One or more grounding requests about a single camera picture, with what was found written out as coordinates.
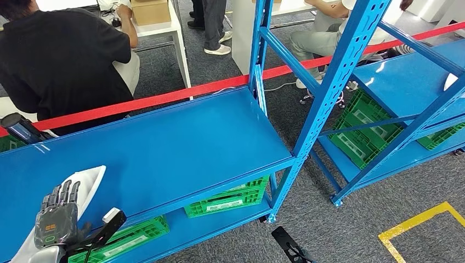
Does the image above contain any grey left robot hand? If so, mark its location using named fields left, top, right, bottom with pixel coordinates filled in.
left=34, top=180, right=92, bottom=250

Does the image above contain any white plastic part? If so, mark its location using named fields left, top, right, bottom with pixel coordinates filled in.
left=10, top=165, right=107, bottom=263
left=443, top=72, right=459, bottom=92

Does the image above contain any blue metal shelf rack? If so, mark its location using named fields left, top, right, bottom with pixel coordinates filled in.
left=0, top=0, right=393, bottom=263
left=309, top=20, right=465, bottom=208

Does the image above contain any green plastic crate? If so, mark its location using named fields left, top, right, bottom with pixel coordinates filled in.
left=0, top=135, right=27, bottom=152
left=68, top=216, right=171, bottom=263
left=417, top=122, right=465, bottom=151
left=334, top=89, right=405, bottom=144
left=184, top=188, right=270, bottom=219
left=225, top=175, right=270, bottom=195
left=328, top=121, right=389, bottom=170

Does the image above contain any person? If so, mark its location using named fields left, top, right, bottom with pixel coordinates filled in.
left=289, top=0, right=413, bottom=90
left=202, top=0, right=233, bottom=56
left=187, top=0, right=206, bottom=31
left=0, top=0, right=140, bottom=136

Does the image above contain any red barrier belt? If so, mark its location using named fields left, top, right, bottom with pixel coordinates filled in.
left=0, top=21, right=465, bottom=138

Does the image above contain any white table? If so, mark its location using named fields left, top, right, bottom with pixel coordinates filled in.
left=97, top=0, right=194, bottom=100

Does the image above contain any cardboard box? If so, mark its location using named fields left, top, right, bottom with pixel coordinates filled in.
left=131, top=0, right=172, bottom=26

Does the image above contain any white desk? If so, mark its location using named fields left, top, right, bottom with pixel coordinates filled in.
left=231, top=0, right=338, bottom=75

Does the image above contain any wheeled stool base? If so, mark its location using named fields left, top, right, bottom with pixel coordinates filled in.
left=299, top=90, right=346, bottom=109

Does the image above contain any yellow floor tape square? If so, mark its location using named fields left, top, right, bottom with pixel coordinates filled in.
left=378, top=201, right=465, bottom=263

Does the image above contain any white floor cable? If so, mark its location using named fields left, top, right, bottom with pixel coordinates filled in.
left=264, top=81, right=297, bottom=92

